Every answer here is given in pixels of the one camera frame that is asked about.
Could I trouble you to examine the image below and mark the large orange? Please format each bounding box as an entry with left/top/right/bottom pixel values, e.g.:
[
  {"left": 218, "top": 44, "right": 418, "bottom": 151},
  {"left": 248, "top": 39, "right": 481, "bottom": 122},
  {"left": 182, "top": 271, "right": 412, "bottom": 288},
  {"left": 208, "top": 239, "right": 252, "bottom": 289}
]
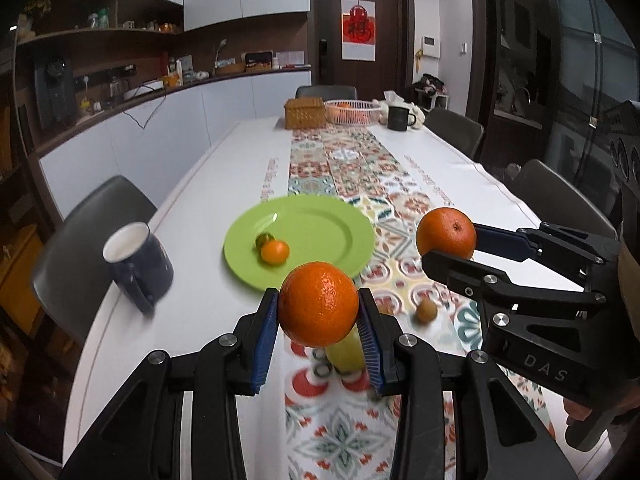
[
  {"left": 278, "top": 261, "right": 359, "bottom": 348},
  {"left": 416, "top": 207, "right": 476, "bottom": 259}
]

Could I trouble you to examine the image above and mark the small orange front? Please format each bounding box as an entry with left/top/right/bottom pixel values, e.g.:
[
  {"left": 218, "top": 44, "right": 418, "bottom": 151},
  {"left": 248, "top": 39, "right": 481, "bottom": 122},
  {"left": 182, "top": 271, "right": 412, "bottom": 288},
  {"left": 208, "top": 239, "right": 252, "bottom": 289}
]
[{"left": 259, "top": 240, "right": 290, "bottom": 266}]

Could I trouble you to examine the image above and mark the green persimmon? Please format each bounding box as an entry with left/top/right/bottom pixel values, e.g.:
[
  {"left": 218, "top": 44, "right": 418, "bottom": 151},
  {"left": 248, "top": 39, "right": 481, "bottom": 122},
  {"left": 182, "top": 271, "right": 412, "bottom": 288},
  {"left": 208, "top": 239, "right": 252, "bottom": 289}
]
[{"left": 255, "top": 232, "right": 274, "bottom": 250}]

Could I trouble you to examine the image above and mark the right hand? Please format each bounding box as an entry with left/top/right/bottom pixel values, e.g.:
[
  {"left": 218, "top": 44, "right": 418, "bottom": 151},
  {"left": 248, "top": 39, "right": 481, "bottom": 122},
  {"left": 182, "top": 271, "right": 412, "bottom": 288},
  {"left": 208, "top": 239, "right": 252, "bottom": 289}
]
[{"left": 563, "top": 398, "right": 592, "bottom": 426}]

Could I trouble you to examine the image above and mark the right near chair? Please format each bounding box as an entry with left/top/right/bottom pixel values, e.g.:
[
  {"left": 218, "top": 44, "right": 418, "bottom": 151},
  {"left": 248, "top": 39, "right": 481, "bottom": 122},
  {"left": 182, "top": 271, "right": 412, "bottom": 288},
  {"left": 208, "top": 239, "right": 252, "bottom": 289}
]
[{"left": 508, "top": 159, "right": 617, "bottom": 238}]

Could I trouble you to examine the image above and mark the brown longan right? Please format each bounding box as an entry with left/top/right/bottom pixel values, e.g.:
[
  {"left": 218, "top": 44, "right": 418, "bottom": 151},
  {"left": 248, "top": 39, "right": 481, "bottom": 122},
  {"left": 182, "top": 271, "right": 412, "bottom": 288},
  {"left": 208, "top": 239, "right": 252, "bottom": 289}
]
[{"left": 416, "top": 297, "right": 438, "bottom": 324}]

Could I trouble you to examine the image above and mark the right far chair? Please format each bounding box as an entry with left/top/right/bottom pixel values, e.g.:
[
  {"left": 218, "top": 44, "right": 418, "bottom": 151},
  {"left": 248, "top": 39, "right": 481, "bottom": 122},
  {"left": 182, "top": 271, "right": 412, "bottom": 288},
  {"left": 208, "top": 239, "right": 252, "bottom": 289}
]
[{"left": 424, "top": 107, "right": 485, "bottom": 159}]

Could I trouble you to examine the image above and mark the yellow-green pear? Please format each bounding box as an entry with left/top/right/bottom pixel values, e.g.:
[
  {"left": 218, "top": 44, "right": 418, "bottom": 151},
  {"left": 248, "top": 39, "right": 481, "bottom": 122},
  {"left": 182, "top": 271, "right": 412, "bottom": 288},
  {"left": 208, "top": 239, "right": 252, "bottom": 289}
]
[{"left": 326, "top": 325, "right": 366, "bottom": 374}]

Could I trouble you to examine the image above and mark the patterned table runner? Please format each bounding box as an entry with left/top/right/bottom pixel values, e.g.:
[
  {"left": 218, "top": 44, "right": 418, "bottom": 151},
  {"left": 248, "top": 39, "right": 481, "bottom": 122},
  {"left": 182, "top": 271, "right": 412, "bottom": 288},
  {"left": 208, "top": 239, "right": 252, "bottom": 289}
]
[{"left": 282, "top": 123, "right": 557, "bottom": 480}]

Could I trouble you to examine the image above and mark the dark blue mug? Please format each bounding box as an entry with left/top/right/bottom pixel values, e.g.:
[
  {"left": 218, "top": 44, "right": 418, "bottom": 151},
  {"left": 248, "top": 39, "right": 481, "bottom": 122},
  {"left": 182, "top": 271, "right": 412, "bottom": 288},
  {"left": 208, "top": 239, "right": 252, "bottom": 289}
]
[{"left": 102, "top": 222, "right": 174, "bottom": 316}]

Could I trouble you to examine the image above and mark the left near chair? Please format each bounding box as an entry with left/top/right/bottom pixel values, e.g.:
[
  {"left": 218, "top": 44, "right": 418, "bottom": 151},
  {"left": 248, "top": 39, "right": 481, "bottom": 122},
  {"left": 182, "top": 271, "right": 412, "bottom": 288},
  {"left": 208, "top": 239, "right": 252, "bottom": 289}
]
[{"left": 32, "top": 176, "right": 156, "bottom": 346}]

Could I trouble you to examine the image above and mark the green plate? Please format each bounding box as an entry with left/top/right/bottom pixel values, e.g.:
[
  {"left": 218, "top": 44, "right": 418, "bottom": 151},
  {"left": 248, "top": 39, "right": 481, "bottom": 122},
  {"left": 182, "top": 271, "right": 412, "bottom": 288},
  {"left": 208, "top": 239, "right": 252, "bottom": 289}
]
[{"left": 224, "top": 195, "right": 375, "bottom": 290}]

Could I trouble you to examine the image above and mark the black mug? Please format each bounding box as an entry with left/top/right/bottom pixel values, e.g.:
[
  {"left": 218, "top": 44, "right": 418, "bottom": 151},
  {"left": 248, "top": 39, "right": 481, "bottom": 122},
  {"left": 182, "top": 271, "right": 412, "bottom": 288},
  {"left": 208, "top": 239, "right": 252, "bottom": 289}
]
[{"left": 387, "top": 105, "right": 416, "bottom": 132}]

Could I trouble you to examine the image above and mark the white tissue pile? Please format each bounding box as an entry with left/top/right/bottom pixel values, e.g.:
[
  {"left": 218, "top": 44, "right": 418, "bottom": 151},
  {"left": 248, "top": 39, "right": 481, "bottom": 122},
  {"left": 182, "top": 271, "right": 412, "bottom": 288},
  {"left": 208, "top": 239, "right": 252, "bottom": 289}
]
[{"left": 380, "top": 90, "right": 425, "bottom": 131}]

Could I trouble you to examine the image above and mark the dark wooden door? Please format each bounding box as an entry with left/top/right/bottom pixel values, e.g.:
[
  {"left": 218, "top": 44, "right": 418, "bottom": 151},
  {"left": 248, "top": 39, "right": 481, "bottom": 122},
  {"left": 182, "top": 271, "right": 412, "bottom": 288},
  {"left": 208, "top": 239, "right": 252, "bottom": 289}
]
[{"left": 308, "top": 0, "right": 414, "bottom": 100}]

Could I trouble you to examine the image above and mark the clear fruit bowl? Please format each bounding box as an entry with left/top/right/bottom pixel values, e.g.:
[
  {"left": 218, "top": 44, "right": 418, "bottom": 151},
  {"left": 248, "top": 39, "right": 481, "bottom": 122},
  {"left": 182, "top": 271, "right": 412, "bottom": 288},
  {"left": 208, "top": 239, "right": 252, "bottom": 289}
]
[{"left": 324, "top": 100, "right": 382, "bottom": 126}]

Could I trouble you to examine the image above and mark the wicker basket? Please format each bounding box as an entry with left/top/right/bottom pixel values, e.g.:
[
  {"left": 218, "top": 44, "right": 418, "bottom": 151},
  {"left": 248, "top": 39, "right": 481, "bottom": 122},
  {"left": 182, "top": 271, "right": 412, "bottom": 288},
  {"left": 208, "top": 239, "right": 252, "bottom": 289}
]
[{"left": 284, "top": 96, "right": 326, "bottom": 130}]

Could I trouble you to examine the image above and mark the far end chair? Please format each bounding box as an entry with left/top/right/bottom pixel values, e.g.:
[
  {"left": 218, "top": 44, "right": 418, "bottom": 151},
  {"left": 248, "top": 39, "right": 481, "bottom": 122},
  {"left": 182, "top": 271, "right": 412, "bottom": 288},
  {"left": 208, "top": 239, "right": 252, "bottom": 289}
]
[{"left": 295, "top": 84, "right": 358, "bottom": 102}]

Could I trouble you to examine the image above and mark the red calendar poster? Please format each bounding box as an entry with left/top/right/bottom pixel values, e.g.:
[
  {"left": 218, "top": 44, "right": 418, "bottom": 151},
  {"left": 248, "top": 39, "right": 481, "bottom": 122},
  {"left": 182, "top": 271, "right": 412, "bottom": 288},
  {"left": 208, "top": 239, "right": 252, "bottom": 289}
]
[{"left": 341, "top": 0, "right": 376, "bottom": 62}]

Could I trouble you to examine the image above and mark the black coffee machine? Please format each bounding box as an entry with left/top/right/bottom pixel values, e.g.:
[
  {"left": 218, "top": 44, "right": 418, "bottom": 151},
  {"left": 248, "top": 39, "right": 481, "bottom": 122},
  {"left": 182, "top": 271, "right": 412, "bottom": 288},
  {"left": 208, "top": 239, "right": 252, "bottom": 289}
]
[{"left": 34, "top": 58, "right": 77, "bottom": 129}]

